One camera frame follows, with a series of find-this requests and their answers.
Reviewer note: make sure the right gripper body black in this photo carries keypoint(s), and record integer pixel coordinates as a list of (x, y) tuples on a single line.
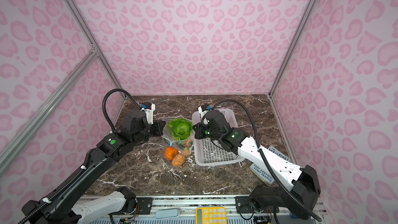
[(207, 131)]

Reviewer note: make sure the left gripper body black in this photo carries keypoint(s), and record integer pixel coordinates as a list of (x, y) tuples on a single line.
[(154, 129)]

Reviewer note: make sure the green lettuce toy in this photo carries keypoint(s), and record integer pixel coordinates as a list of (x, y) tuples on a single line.
[(180, 129)]

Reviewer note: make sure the clear zip top bag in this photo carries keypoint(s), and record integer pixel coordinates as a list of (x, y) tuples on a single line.
[(167, 139)]

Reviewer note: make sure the orange pumpkin toy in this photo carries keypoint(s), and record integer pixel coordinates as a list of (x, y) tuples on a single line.
[(170, 153)]

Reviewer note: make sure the brown potato toy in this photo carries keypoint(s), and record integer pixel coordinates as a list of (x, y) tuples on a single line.
[(178, 160)]

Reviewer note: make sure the yellow-orange squash toy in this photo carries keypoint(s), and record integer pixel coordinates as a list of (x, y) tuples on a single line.
[(186, 152)]

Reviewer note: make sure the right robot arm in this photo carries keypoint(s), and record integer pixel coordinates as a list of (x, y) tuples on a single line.
[(298, 188)]

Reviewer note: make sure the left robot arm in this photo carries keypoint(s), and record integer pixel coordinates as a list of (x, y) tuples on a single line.
[(57, 207)]

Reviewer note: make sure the white plastic basket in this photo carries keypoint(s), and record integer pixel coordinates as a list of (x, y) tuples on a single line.
[(205, 151)]

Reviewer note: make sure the yellow calculator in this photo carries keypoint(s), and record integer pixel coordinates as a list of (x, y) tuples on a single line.
[(211, 215)]

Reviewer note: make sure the light blue flat case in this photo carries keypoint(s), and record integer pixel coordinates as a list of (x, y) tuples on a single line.
[(167, 213)]

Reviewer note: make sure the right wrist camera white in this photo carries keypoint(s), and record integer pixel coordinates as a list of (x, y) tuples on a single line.
[(203, 109)]

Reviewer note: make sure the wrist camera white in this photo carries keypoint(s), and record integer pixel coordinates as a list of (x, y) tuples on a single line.
[(203, 109), (149, 109)]

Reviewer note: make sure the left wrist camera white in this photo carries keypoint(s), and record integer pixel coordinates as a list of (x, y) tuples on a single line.
[(149, 109)]

